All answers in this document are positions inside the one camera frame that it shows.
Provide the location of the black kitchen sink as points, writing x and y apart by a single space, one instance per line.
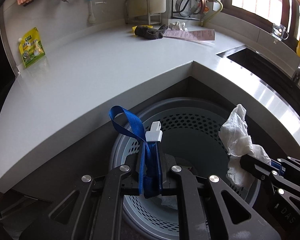
252 60

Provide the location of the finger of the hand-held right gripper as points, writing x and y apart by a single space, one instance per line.
255 166
295 165

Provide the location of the gas valve orange knob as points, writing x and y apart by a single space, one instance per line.
206 10

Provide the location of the green yellow spout pouch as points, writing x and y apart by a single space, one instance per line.
31 50

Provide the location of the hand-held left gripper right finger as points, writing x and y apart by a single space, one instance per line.
175 180

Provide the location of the grey perforated waste bin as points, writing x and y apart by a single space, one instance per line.
190 135

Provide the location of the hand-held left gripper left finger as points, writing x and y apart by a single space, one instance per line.
130 177

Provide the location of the pot lid brown knob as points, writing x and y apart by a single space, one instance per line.
190 5

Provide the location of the pink paper receipt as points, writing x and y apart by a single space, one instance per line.
192 35

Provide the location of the white tissue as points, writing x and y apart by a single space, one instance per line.
170 202
176 26
236 140

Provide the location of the dark brown sock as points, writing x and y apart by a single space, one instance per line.
148 32

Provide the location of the clear glass mug cartoon print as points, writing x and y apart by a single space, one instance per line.
277 31

